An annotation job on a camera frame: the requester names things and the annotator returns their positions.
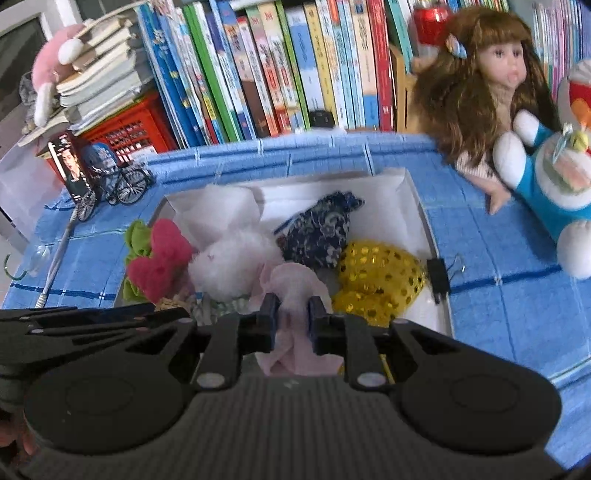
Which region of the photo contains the blue floral pouch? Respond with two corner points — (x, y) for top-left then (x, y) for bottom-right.
(274, 190), (365, 269)

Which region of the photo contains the white fluffy plush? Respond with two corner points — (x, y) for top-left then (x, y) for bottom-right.
(178, 185), (284, 301)

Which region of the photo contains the brown-haired doll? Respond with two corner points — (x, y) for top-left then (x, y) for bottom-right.
(411, 10), (561, 215)

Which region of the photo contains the blue checked mat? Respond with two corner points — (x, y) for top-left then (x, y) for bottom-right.
(0, 131), (591, 472)

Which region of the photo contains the red can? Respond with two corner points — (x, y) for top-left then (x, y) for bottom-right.
(412, 4), (451, 47)

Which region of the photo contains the stack of flat-lying books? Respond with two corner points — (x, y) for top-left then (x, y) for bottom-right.
(18, 14), (153, 139)

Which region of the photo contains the pink cloth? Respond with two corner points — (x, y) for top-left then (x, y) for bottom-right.
(256, 262), (345, 377)

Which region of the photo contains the miniature black bicycle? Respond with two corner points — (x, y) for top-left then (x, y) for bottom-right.
(74, 164), (153, 223)

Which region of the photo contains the metal telescopic stick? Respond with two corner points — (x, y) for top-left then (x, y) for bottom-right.
(34, 208), (79, 309)

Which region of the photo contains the red and green plush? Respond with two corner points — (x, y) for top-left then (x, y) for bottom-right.
(124, 219), (197, 305)

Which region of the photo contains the pale green patterned cloth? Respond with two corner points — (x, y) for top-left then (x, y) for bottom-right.
(185, 291), (259, 324)

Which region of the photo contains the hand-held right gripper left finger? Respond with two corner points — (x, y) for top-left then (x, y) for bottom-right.
(134, 293), (282, 393)

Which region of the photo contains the grey cloth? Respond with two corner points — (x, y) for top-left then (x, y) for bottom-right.
(18, 71), (40, 121)

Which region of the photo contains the person's left hand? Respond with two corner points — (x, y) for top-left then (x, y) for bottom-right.
(0, 408), (40, 467)

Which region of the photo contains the blue round card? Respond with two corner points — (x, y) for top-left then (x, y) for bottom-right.
(85, 143), (116, 176)

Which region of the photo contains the red plastic crate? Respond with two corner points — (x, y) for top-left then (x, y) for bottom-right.
(39, 90), (178, 167)

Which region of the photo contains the row of tall picture books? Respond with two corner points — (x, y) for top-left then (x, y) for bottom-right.
(136, 0), (398, 151)

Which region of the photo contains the pink bunny plush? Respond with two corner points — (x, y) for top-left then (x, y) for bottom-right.
(31, 23), (90, 127)

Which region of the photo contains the wooden book stand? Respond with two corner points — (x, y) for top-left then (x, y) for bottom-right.
(389, 44), (419, 134)

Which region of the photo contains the blue cat plush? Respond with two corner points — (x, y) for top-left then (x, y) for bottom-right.
(492, 60), (591, 280)

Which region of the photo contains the clear suction hook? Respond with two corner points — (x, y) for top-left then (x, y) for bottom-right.
(4, 244), (51, 281)

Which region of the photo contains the black binder clip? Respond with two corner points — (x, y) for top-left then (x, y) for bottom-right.
(426, 253), (466, 305)

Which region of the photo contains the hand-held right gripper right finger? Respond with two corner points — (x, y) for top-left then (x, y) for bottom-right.
(307, 295), (467, 393)

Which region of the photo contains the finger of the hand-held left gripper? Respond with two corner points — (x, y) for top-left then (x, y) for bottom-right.
(0, 305), (79, 326)
(25, 308), (192, 357)

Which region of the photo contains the gold sequin heart pillow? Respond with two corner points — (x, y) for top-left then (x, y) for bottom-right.
(330, 240), (428, 328)

